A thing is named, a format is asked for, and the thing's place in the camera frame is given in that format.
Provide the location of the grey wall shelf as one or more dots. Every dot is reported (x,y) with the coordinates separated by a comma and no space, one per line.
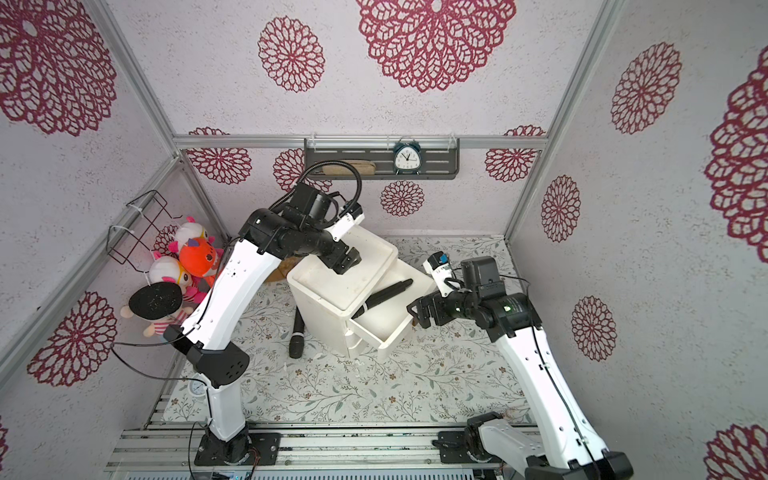
(439,156)

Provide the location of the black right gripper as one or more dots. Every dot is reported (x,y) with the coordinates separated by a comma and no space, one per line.
(429,308)

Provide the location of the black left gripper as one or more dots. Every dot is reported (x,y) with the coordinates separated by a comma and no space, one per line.
(335,261)

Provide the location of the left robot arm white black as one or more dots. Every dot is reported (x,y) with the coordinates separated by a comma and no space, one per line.
(205,337)

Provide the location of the white top drawer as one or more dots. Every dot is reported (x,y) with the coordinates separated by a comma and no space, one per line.
(385,326)

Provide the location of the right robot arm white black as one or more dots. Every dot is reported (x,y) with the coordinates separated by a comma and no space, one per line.
(568,446)

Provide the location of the white small alarm clock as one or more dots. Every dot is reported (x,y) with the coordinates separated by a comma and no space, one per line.
(197,387)

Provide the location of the white three-drawer cabinet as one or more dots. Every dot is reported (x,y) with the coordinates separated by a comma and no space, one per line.
(327,300)

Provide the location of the pink white plush lower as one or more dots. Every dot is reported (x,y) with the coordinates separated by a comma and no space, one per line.
(168,269)

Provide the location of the orange fish plush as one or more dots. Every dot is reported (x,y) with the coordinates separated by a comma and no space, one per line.
(201,259)

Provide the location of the floral table mat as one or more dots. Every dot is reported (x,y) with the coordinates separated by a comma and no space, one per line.
(439,375)

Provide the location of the brown plush toy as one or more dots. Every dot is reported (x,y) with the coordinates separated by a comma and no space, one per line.
(283,269)

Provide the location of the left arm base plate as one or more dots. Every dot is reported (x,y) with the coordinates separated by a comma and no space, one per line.
(260,449)

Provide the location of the black-haired doll striped shirt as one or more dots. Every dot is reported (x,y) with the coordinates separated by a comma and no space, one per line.
(159,305)

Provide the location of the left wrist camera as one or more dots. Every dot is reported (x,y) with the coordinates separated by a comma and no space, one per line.
(312,209)

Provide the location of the pink white plush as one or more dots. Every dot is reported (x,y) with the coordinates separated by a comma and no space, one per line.
(190,229)
(168,269)

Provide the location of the black wire wall basket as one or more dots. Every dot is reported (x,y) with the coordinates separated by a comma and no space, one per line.
(150,229)

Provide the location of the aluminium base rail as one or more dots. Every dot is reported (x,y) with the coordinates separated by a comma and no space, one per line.
(172,449)

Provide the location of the teal alarm clock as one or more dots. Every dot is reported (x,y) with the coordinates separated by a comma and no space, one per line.
(407,158)

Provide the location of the pink white plush upper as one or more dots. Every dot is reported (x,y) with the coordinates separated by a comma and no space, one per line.
(190,229)

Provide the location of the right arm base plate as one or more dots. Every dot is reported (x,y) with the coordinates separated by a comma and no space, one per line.
(455,447)

